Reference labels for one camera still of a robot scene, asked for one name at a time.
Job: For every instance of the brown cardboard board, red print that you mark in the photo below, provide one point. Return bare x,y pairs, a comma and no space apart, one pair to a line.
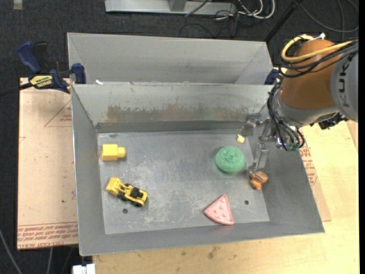
45,158

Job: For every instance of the small orange toy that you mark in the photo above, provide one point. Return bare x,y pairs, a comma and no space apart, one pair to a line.
259,181

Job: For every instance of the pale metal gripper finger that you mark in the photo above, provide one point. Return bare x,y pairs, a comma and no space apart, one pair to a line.
247,129
262,154

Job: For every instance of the small cream toy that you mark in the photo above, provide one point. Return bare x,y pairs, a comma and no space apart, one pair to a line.
240,139

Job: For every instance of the grey metal bin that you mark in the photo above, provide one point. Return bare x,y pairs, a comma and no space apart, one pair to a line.
176,164

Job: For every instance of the green round sponge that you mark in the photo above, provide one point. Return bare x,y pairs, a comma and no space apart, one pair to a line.
230,158

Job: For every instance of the yellow toy loader truck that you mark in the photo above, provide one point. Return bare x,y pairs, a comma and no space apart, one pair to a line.
125,191

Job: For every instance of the yellow plastic block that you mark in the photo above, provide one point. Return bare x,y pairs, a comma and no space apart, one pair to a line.
111,152

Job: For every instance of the pink toy watermelon slice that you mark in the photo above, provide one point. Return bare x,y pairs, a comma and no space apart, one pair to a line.
222,211

